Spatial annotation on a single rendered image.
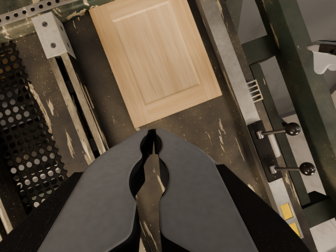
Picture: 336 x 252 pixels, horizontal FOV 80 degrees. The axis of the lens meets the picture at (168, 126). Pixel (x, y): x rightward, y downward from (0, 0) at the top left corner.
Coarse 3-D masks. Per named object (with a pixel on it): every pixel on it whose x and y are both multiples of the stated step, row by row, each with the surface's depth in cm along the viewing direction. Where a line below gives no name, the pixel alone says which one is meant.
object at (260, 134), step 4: (288, 124) 56; (292, 124) 55; (296, 124) 55; (284, 128) 58; (288, 128) 55; (292, 128) 55; (296, 128) 55; (300, 128) 55; (256, 132) 64; (260, 132) 64; (264, 132) 63; (268, 132) 62; (272, 132) 61; (276, 132) 60; (288, 132) 56; (292, 132) 55; (296, 132) 55; (256, 136) 65; (260, 136) 64
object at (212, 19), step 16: (208, 0) 65; (208, 16) 65; (208, 32) 67; (224, 32) 65; (224, 48) 65; (224, 64) 65; (224, 80) 69; (240, 80) 66; (240, 96) 66; (240, 112) 66; (256, 112) 66; (256, 160) 68; (272, 192) 67; (288, 224) 67
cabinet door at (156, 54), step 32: (128, 0) 65; (160, 0) 66; (128, 32) 66; (160, 32) 66; (192, 32) 67; (128, 64) 65; (160, 64) 66; (192, 64) 67; (128, 96) 66; (160, 96) 66; (192, 96) 67
